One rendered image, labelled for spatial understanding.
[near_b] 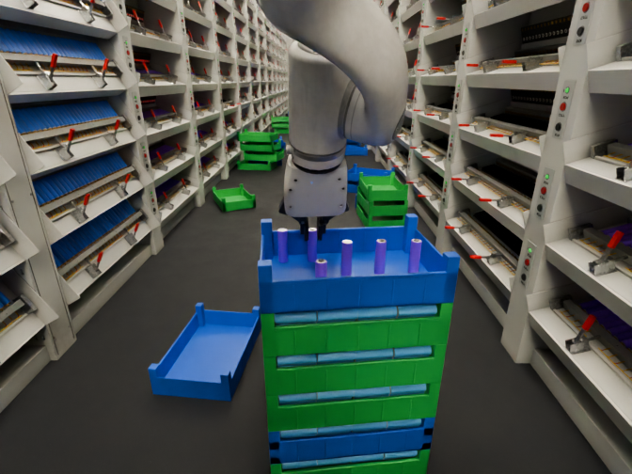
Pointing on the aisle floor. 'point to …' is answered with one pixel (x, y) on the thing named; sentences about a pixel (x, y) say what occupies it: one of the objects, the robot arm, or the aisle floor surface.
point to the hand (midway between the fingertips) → (312, 227)
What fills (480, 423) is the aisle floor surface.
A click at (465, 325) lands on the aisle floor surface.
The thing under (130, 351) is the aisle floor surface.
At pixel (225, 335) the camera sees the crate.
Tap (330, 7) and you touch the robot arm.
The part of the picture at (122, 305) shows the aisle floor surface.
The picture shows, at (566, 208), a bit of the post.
